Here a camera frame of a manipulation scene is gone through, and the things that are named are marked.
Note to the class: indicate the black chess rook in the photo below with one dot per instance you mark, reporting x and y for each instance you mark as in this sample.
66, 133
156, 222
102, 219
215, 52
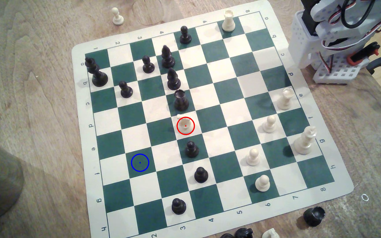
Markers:
181, 102
313, 216

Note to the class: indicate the black chess piece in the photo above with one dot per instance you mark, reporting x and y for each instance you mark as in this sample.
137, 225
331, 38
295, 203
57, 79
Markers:
243, 233
227, 236

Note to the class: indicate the white chess piece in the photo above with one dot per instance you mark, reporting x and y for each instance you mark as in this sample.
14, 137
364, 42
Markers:
270, 234

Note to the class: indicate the black and orange clamp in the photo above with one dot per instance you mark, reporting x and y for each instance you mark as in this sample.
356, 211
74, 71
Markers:
372, 49

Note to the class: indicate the white chess bishop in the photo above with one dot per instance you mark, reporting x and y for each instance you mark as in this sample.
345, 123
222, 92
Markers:
285, 100

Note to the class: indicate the white chess king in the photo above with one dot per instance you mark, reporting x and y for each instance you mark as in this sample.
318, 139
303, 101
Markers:
303, 143

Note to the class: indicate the green and white chessboard mat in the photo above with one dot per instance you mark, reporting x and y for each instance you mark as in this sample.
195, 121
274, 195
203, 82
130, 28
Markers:
236, 135

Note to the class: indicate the white chess pawn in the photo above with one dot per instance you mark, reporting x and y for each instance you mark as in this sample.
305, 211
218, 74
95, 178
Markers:
262, 184
118, 18
270, 125
253, 158

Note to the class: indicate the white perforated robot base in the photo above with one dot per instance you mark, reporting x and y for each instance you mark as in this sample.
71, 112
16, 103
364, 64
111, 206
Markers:
301, 46

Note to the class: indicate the black chess bishop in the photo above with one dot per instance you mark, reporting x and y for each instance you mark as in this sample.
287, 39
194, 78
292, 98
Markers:
173, 82
168, 59

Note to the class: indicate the black chess pawn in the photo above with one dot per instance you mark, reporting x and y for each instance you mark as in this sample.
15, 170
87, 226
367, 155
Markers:
192, 150
179, 207
185, 37
201, 176
148, 66
126, 91

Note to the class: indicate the white chess rook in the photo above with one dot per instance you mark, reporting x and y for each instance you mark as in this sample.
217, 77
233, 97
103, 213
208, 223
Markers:
228, 22

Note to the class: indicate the white chess knight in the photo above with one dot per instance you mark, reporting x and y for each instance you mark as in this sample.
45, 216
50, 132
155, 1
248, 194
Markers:
185, 127

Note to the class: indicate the black chess king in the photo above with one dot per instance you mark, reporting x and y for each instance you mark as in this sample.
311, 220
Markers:
98, 77

